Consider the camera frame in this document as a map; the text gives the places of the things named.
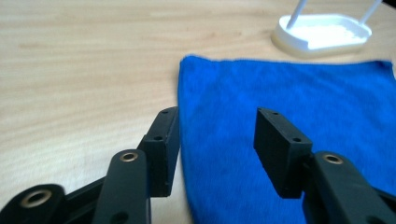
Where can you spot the blue microfiber cloth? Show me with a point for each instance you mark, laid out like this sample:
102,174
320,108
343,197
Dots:
249,102

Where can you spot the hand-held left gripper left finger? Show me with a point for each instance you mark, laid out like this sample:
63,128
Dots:
162,155

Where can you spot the white plastic rack stand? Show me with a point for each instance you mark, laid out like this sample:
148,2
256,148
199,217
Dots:
323,32

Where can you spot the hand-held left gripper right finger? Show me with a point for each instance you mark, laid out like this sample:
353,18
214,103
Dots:
280,149

